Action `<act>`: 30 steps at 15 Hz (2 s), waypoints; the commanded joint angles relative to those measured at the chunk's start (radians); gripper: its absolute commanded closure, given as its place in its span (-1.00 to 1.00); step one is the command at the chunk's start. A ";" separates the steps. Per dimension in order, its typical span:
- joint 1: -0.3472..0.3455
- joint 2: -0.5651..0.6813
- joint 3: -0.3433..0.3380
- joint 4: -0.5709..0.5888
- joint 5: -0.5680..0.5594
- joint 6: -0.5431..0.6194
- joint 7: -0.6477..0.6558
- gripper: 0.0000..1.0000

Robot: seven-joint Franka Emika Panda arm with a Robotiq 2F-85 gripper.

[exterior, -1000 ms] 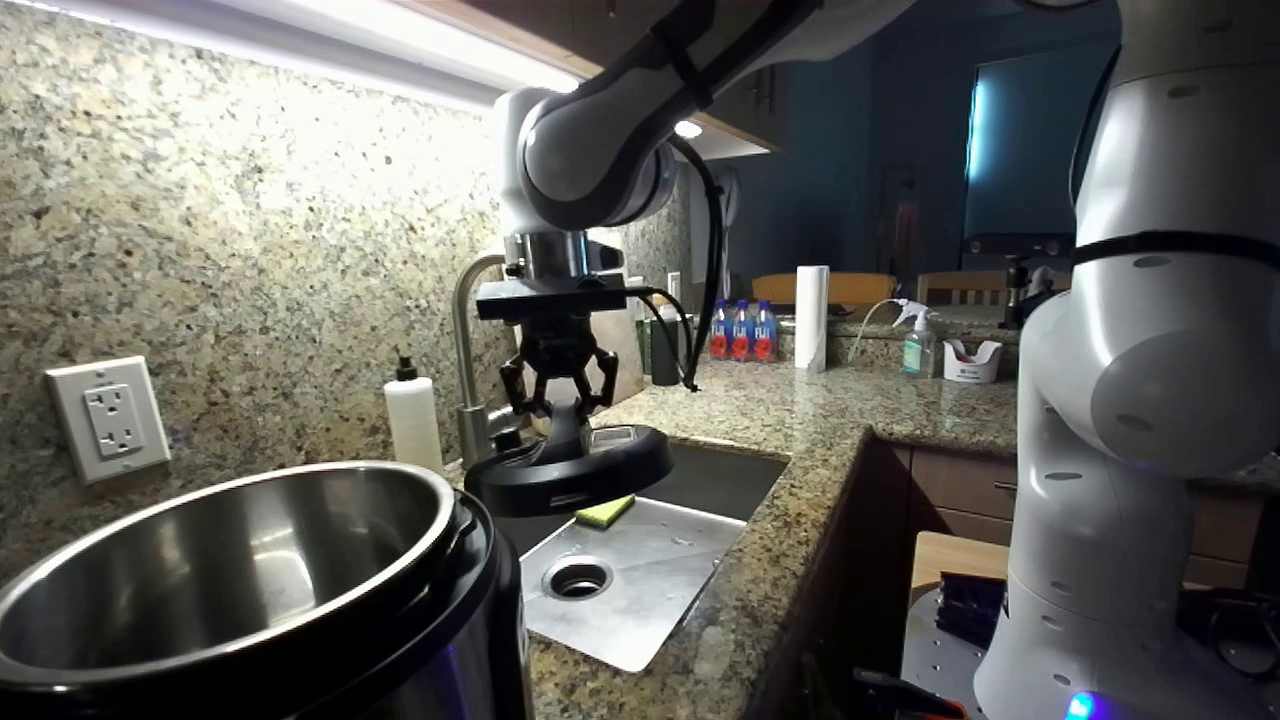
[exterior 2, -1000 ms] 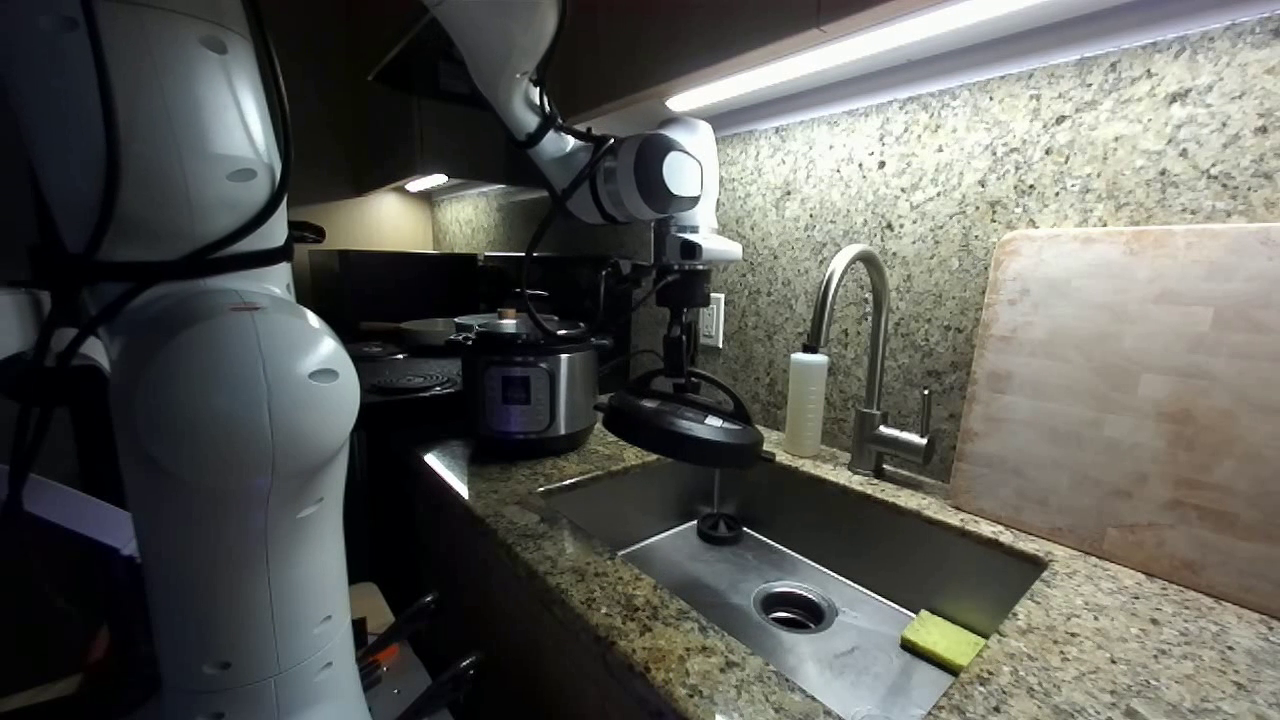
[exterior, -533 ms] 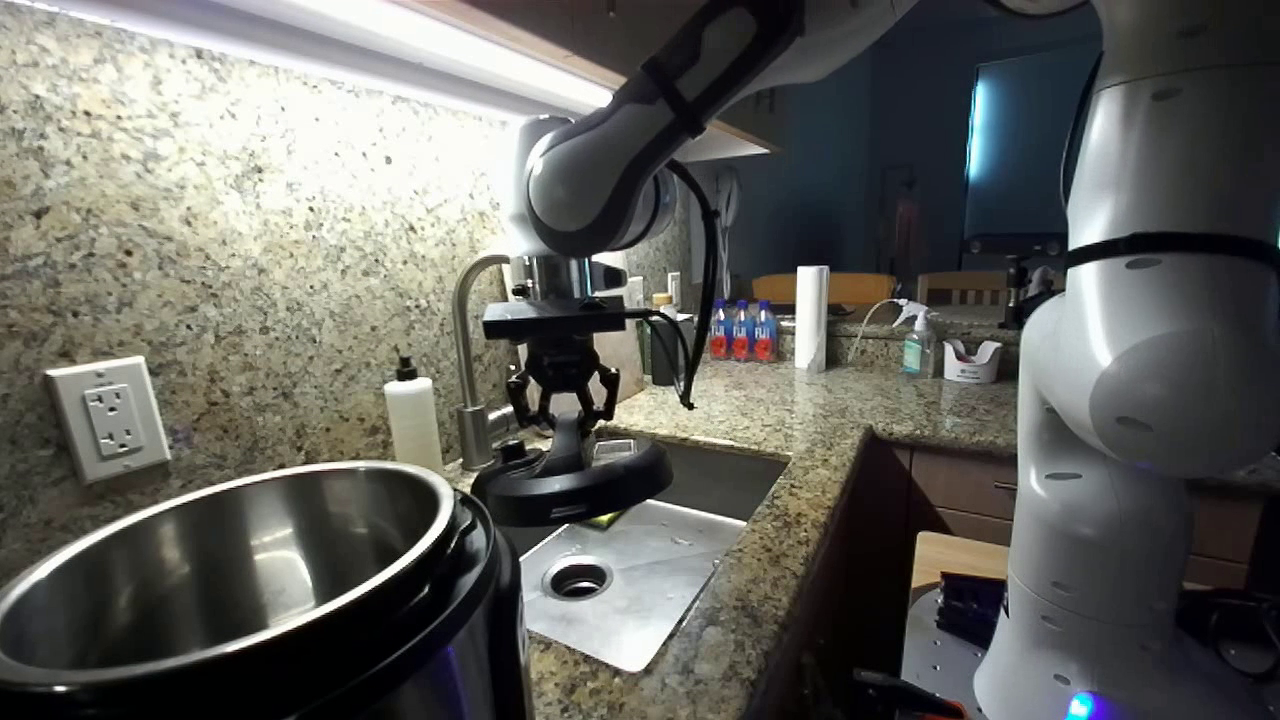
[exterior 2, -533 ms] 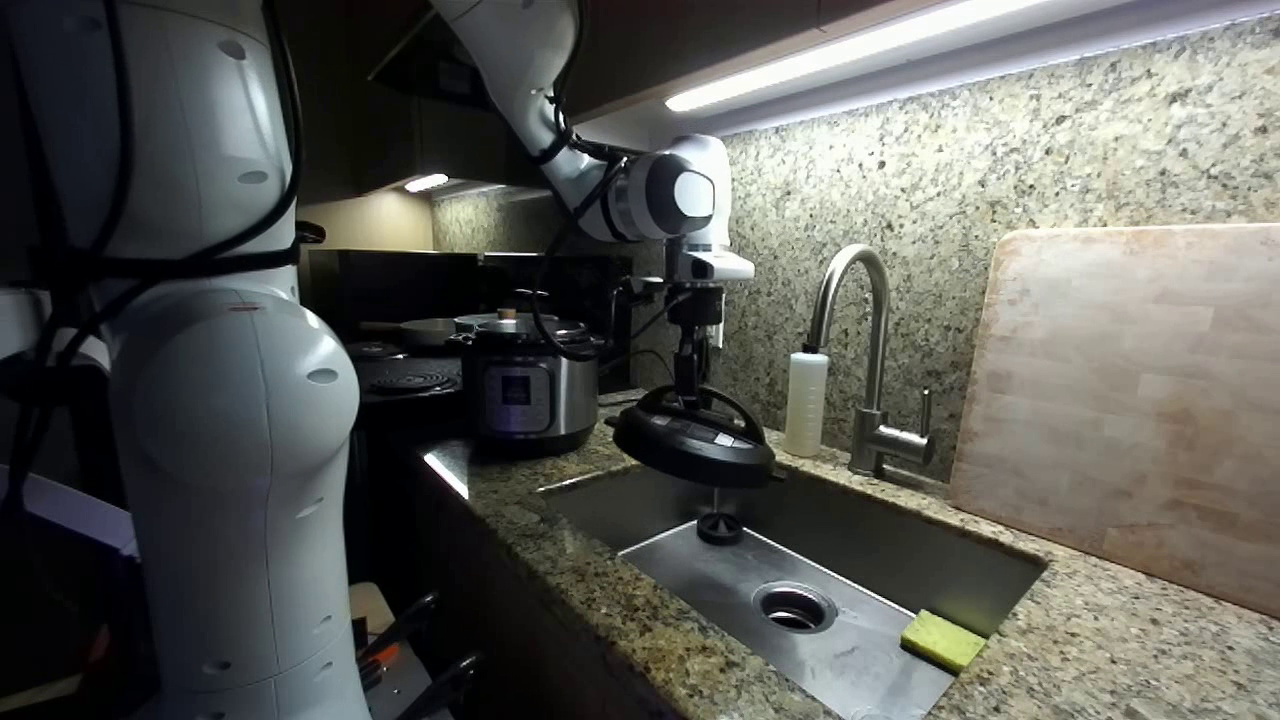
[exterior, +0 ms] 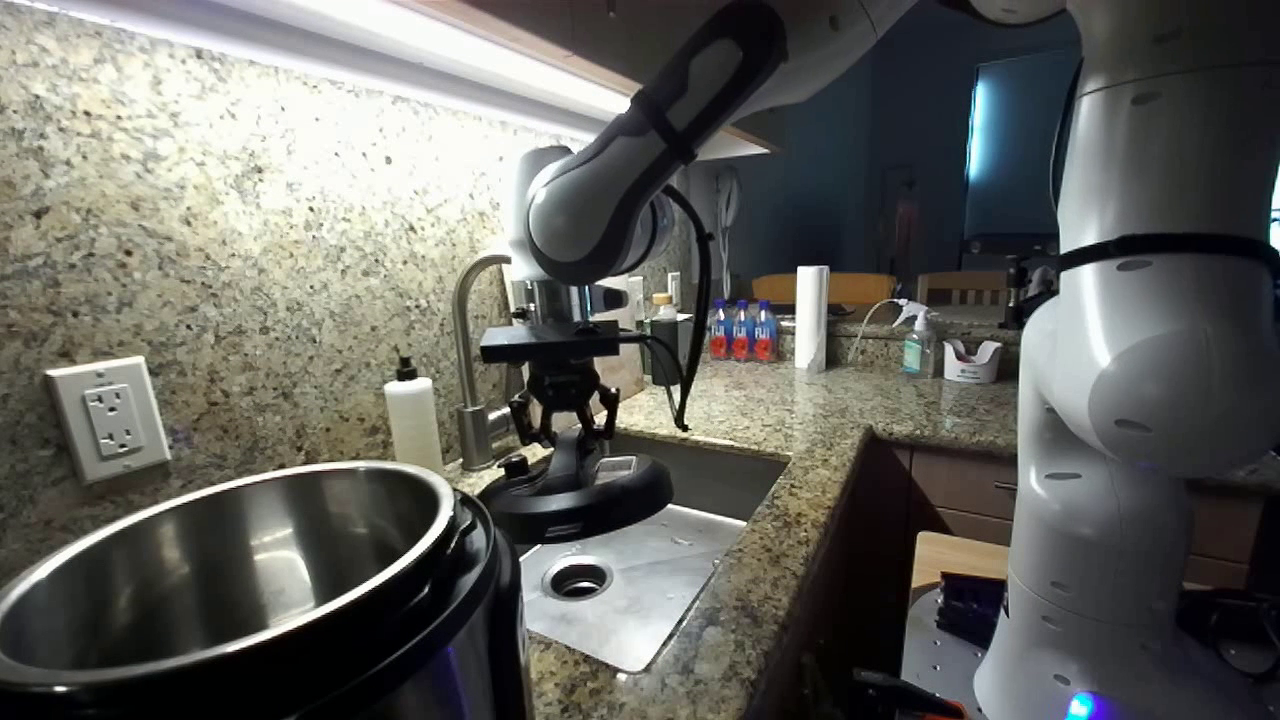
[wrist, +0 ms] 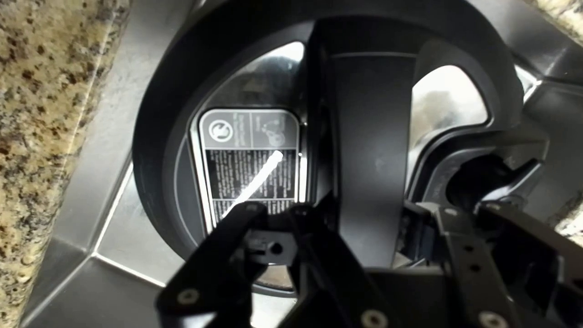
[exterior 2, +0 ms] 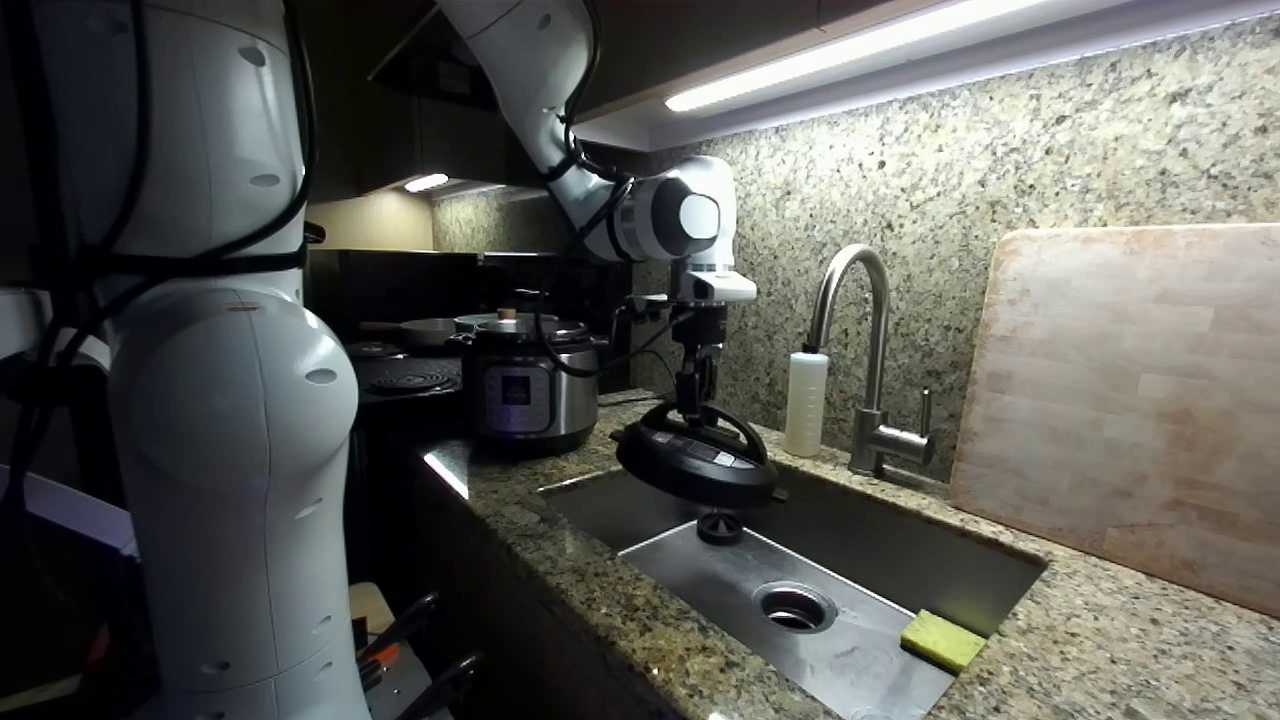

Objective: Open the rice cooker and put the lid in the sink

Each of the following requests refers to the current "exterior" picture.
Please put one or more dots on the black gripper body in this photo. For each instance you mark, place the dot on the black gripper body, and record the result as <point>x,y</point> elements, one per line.
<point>560,383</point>

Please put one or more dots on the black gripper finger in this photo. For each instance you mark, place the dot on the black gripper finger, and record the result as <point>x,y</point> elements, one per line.
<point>528,423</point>
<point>600,416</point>

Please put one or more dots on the black rice cooker lid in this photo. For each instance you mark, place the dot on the black rice cooker lid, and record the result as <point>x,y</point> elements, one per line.
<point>572,493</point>

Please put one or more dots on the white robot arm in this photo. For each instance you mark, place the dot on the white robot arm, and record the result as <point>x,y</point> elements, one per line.
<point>1144,400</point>

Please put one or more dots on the stainless steel sink basin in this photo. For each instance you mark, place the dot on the stainless steel sink basin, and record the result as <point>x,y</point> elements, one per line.
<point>655,584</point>

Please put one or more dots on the silver black rice cooker body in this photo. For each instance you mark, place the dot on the silver black rice cooker body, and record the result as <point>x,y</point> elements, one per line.
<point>460,666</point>

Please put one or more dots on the steel gooseneck faucet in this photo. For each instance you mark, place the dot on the steel gooseneck faucet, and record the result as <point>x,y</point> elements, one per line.
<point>466,387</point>

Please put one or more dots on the dark cylindrical container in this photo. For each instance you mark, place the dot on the dark cylindrical container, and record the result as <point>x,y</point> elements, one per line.
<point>666,354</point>

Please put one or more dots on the white soap dispenser bottle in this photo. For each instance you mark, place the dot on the white soap dispenser bottle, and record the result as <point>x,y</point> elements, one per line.
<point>412,416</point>

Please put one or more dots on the red blue drink bottle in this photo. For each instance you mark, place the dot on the red blue drink bottle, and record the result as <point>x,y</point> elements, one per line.
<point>722,337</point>
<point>743,337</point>
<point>765,337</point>

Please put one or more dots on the white paper towel roll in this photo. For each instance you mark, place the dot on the white paper towel roll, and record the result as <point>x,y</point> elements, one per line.
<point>815,316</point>

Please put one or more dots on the wooden chair back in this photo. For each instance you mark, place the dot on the wooden chair back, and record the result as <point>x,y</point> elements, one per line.
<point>855,290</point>
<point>962,290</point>

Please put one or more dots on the green spray bottle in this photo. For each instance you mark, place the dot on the green spray bottle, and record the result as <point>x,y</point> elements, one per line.
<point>913,350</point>

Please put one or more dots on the stainless steel inner pot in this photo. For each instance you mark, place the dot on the stainless steel inner pot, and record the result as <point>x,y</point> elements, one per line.
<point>225,574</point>

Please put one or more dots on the wooden cabinet drawers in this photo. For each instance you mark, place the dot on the wooden cabinet drawers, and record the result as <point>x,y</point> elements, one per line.
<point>953,487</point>

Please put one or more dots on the under-cabinet light strip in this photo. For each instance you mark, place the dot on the under-cabinet light strip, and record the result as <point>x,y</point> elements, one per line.
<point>403,45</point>

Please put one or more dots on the dark blue box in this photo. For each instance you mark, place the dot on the dark blue box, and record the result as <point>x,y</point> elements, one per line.
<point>968,609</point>

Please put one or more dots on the blue lit window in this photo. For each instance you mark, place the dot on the blue lit window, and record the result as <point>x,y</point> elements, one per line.
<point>1015,146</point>

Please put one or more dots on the white wall outlet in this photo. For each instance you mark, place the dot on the white wall outlet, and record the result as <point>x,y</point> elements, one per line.
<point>109,416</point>

